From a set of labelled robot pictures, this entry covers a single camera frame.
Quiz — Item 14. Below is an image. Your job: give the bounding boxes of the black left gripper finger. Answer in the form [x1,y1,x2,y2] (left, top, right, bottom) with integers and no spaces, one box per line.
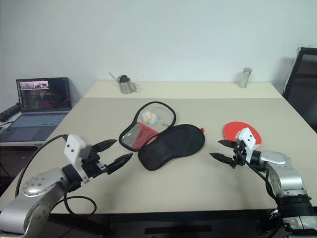
[106,152,134,175]
[91,139,118,153]

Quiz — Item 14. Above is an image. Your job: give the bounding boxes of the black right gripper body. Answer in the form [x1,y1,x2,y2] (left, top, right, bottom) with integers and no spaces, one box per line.
[229,138,249,170]

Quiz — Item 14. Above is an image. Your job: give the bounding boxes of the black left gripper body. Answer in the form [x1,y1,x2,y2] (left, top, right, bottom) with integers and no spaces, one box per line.
[81,145,109,179]

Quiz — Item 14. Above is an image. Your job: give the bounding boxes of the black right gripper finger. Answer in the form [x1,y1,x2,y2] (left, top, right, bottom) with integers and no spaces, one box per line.
[210,152,234,167]
[217,139,236,148]

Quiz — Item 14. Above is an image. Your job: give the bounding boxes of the red table tennis paddle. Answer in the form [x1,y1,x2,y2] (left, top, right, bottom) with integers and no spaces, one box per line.
[222,120,263,150]

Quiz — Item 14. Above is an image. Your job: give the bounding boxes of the red and black pouch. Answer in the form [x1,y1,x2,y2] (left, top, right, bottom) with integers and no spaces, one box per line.
[118,101,206,172]

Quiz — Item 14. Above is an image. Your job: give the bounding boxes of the steel milk pitcher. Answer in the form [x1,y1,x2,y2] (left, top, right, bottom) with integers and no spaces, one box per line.
[117,74,138,95]

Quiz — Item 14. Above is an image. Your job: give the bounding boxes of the metal cylinder canister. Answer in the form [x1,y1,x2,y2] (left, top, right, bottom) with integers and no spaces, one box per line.
[238,67,252,89]

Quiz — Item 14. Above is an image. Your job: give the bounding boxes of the white thin stick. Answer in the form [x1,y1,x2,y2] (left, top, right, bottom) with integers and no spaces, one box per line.
[108,72,121,84]

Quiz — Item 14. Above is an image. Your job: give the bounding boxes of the open laptop computer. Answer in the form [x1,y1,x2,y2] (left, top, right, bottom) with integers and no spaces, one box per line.
[0,77,73,143]

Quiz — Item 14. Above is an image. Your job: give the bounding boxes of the black office chair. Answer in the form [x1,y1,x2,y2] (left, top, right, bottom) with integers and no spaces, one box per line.
[282,47,317,132]

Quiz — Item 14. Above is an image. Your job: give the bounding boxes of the black elongated device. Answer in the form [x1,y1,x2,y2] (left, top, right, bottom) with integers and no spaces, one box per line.
[0,102,22,122]

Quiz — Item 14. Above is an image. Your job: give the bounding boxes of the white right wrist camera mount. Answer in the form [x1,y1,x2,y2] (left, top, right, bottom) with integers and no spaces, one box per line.
[235,128,257,162]

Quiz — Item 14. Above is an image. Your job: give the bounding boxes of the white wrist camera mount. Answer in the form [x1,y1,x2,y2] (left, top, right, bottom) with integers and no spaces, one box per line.
[63,134,92,184]
[235,128,257,162]

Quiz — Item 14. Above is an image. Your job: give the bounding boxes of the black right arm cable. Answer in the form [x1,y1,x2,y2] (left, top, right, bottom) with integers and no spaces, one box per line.
[237,153,282,206]

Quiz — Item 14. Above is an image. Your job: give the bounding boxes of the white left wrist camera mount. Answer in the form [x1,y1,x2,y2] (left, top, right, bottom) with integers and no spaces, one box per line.
[63,134,92,184]

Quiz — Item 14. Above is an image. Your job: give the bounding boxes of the white yellow plush keychain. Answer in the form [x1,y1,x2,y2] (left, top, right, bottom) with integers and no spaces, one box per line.
[141,111,164,127]

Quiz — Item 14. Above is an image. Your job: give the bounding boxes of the black table frame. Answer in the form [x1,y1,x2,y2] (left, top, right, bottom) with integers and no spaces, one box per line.
[47,209,283,238]

